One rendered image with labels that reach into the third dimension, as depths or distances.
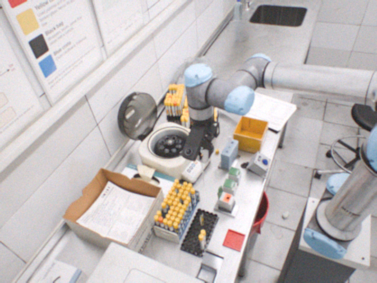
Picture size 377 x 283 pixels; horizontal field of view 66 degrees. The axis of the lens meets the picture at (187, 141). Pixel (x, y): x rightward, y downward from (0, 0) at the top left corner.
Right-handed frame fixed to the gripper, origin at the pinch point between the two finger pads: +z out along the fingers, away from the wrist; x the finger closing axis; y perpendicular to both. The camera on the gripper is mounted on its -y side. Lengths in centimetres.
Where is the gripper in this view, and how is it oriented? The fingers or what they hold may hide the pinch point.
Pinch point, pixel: (202, 161)
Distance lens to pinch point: 100.7
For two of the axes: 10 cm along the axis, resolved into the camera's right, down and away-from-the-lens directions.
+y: 5.1, -6.4, 5.7
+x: -8.5, -3.0, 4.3
